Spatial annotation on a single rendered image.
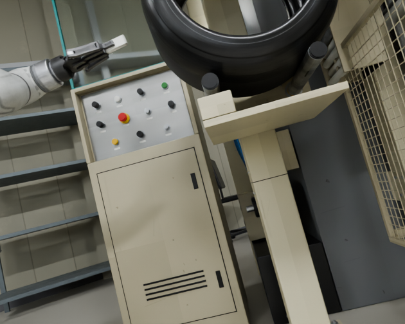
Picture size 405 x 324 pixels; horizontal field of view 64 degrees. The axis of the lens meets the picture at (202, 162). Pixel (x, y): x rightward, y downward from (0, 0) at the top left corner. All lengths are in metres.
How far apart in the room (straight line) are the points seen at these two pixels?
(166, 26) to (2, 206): 3.37
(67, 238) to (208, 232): 2.65
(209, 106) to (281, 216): 0.53
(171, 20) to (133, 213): 0.91
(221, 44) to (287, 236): 0.69
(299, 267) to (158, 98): 0.97
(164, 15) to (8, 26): 3.81
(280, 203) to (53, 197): 3.12
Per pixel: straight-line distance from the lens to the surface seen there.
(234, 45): 0.88
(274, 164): 1.19
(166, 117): 1.58
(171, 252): 1.51
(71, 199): 3.95
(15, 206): 4.02
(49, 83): 1.11
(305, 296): 1.26
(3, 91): 0.97
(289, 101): 0.85
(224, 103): 0.83
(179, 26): 0.91
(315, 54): 0.89
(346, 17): 1.30
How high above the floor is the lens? 0.63
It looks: 5 degrees up
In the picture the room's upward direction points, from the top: 15 degrees counter-clockwise
